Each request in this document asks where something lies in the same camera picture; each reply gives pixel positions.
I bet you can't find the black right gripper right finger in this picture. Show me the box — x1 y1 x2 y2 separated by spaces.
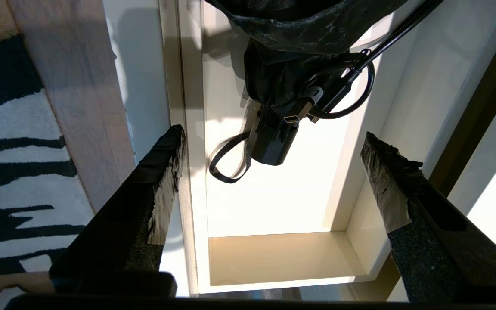
360 131 496 303

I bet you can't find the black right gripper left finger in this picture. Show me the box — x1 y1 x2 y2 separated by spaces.
49 125 187 298

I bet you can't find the white ribbed drawer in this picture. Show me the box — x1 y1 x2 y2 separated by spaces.
102 0 496 298

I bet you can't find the thin black USB cable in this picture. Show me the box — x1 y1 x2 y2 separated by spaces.
283 0 444 125

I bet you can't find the black umbrella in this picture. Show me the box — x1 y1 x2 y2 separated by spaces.
208 0 408 184

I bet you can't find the white TV cabinet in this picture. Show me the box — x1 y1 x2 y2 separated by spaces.
386 0 496 302

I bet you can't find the white rug with dark stripes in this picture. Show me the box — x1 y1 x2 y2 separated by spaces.
0 0 96 306

